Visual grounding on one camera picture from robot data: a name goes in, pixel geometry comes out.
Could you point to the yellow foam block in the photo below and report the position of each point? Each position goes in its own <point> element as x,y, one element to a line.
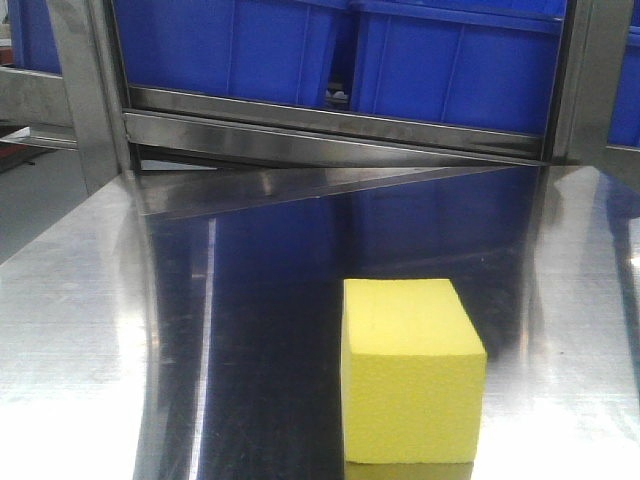
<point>413,372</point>

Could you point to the stainless steel shelf cart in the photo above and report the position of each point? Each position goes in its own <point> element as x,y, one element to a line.
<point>91,108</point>

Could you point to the blue plastic bin left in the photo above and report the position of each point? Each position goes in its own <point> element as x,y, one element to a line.
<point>276,51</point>

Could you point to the blue plastic bin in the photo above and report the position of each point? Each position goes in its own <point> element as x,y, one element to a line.
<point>276,51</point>
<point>443,63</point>

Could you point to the blue plastic bin right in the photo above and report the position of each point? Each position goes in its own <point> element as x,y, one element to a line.
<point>443,63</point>

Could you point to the blue bin far right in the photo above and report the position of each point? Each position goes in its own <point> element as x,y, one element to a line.
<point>624,128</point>

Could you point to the blue bin far left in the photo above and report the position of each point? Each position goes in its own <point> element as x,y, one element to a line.
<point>33,42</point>

